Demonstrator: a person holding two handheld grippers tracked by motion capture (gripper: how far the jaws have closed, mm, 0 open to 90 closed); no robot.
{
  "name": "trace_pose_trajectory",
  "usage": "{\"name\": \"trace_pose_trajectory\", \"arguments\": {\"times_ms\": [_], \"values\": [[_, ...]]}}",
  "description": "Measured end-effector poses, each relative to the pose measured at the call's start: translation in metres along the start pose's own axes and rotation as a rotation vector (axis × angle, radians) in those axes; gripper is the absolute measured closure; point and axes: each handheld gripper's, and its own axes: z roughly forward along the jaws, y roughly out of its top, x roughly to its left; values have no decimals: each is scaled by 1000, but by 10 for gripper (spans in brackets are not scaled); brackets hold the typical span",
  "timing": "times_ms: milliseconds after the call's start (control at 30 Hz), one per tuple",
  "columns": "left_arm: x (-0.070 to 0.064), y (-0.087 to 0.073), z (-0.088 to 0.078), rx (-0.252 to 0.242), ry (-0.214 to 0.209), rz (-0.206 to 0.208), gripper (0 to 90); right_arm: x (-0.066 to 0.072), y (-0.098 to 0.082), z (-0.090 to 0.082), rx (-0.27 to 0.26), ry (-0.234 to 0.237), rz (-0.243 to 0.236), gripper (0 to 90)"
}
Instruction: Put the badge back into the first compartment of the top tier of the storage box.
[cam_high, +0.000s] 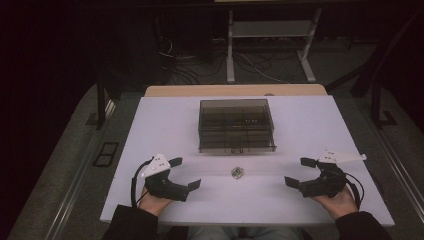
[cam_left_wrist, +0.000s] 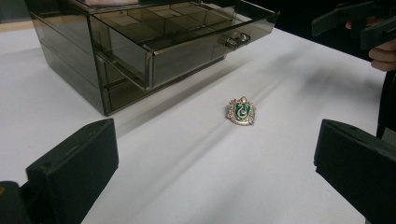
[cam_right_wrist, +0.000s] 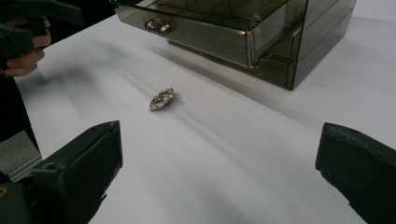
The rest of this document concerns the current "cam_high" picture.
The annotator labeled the smoky transparent drawer box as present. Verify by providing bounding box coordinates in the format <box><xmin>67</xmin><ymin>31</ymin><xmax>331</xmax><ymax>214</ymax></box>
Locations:
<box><xmin>197</xmin><ymin>98</ymin><xmax>277</xmax><ymax>155</ymax></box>

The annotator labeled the white metal stand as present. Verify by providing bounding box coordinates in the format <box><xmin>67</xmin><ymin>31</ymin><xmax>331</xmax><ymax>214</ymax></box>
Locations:
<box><xmin>225</xmin><ymin>7</ymin><xmax>324</xmax><ymax>84</ymax></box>

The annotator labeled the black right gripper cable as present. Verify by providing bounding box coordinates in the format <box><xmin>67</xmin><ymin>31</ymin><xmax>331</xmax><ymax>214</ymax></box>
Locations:
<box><xmin>344</xmin><ymin>172</ymin><xmax>366</xmax><ymax>212</ymax></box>

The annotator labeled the aluminium floor rail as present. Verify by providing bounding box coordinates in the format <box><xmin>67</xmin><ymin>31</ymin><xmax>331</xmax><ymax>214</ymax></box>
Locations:
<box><xmin>42</xmin><ymin>99</ymin><xmax>118</xmax><ymax>240</ymax></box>
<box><xmin>364</xmin><ymin>109</ymin><xmax>424</xmax><ymax>218</ymax></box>

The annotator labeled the person's right hand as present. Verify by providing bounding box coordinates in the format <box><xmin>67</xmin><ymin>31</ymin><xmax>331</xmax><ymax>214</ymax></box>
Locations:
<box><xmin>311</xmin><ymin>185</ymin><xmax>359</xmax><ymax>221</ymax></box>

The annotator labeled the person's left hand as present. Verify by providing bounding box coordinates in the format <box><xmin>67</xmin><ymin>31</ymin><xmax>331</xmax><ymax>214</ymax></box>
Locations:
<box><xmin>137</xmin><ymin>186</ymin><xmax>175</xmax><ymax>218</ymax></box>

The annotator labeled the tangle of floor cables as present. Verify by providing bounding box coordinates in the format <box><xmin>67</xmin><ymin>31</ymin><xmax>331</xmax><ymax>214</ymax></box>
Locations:
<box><xmin>156</xmin><ymin>34</ymin><xmax>301</xmax><ymax>86</ymax></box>

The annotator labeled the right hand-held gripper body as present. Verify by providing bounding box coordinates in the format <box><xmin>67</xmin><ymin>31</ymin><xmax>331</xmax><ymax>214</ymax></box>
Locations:
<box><xmin>299</xmin><ymin>149</ymin><xmax>368</xmax><ymax>199</ymax></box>

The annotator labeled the black rectangular floor frame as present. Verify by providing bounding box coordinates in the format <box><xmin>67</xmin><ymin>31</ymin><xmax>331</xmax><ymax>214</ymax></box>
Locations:
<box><xmin>92</xmin><ymin>141</ymin><xmax>120</xmax><ymax>168</ymax></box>

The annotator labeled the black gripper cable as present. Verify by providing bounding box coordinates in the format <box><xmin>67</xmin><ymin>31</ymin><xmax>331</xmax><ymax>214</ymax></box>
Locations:
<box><xmin>130</xmin><ymin>157</ymin><xmax>155</xmax><ymax>210</ymax></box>
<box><xmin>344</xmin><ymin>172</ymin><xmax>366</xmax><ymax>212</ymax></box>

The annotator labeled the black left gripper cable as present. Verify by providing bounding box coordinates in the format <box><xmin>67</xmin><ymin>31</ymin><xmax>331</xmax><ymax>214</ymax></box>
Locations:
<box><xmin>130</xmin><ymin>157</ymin><xmax>155</xmax><ymax>210</ymax></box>

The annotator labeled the black metal stand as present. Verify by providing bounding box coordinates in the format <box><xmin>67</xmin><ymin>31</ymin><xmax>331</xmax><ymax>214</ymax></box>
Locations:
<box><xmin>324</xmin><ymin>9</ymin><xmax>424</xmax><ymax>130</ymax></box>

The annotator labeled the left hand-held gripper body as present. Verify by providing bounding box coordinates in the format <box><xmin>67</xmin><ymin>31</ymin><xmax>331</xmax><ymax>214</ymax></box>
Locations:
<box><xmin>139</xmin><ymin>153</ymin><xmax>191</xmax><ymax>203</ymax></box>

